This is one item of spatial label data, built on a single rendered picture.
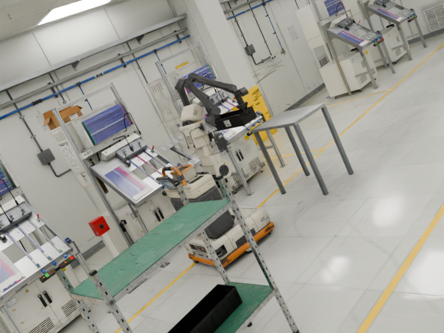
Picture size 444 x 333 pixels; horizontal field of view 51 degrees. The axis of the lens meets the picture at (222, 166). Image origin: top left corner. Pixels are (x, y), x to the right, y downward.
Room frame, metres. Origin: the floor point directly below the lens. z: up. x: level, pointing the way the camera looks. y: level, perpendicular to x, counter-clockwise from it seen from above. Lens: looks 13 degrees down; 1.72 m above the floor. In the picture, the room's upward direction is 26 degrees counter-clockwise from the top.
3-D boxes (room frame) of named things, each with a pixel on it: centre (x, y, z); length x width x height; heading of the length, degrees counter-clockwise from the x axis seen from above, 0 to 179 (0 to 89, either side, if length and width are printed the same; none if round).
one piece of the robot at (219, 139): (4.30, -0.02, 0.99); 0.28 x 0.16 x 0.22; 29
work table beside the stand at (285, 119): (4.75, -0.83, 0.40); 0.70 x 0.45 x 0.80; 29
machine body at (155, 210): (5.26, 1.06, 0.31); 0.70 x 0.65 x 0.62; 129
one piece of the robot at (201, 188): (4.11, 0.32, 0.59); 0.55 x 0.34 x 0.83; 29
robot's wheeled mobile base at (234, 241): (4.16, 0.24, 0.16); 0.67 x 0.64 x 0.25; 119
